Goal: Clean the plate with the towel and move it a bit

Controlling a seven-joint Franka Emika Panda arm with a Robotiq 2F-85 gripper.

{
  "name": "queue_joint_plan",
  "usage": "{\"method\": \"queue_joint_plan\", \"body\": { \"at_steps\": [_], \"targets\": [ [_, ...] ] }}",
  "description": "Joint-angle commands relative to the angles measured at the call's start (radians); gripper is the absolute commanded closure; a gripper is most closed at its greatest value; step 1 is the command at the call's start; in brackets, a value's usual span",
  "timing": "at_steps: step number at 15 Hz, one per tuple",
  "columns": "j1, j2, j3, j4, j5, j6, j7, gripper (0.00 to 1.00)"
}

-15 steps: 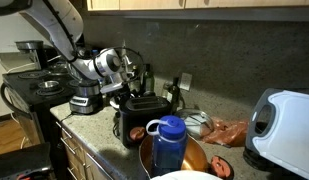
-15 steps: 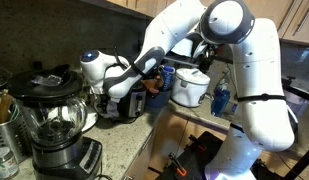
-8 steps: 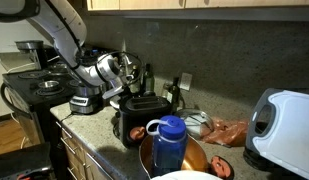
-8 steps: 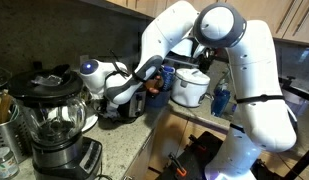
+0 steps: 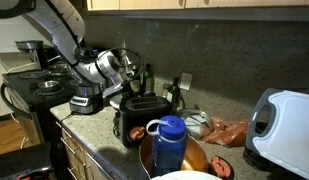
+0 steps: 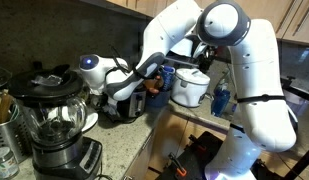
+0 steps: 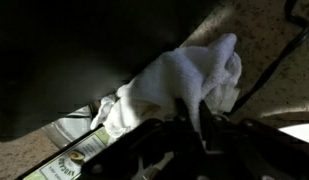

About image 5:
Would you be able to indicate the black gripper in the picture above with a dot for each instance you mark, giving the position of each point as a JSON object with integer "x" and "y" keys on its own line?
{"x": 127, "y": 81}

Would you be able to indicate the orange plastic bag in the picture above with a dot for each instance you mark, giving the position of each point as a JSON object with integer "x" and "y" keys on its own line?
{"x": 230, "y": 133}

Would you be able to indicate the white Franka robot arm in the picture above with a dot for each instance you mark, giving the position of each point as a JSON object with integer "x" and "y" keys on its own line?
{"x": 57, "y": 23}

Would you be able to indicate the wooden upper cabinet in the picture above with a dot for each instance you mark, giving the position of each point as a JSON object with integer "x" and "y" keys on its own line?
{"x": 144, "y": 4}

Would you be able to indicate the black pan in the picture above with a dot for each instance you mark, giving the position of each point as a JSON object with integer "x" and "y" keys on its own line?
{"x": 194, "y": 123}

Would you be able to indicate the dark bottle with pale label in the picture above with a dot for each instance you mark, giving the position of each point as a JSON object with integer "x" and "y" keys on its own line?
{"x": 175, "y": 96}

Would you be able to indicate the green avocado oil bottle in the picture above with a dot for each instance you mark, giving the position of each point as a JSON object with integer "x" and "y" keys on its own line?
{"x": 148, "y": 83}

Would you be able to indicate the black toaster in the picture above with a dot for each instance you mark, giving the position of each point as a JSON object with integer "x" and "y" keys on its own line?
{"x": 144, "y": 110}

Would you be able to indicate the white rice cooker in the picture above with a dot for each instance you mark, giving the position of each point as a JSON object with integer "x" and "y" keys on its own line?
{"x": 187, "y": 176}

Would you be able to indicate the wooden cabinet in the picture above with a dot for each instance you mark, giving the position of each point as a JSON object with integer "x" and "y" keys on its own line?
{"x": 77, "y": 156}
{"x": 144, "y": 4}

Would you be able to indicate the small metal bowl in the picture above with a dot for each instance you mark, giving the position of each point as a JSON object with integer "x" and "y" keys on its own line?
{"x": 48, "y": 85}

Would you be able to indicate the white and grey cutting board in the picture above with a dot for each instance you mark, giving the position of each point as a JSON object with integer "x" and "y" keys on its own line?
{"x": 287, "y": 130}

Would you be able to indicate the orange and black clamp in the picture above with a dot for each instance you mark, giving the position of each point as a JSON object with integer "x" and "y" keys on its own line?
{"x": 24, "y": 176}

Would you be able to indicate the white wall outlet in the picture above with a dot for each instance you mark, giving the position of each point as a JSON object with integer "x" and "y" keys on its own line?
{"x": 185, "y": 81}

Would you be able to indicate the black stove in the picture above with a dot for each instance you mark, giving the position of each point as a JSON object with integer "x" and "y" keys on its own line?
{"x": 24, "y": 86}

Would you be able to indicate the wooden lower cabinet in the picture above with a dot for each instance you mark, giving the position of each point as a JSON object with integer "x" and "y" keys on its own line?
{"x": 77, "y": 156}

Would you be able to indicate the black blender with glass jar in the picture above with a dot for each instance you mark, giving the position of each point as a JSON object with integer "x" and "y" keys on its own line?
{"x": 84, "y": 101}

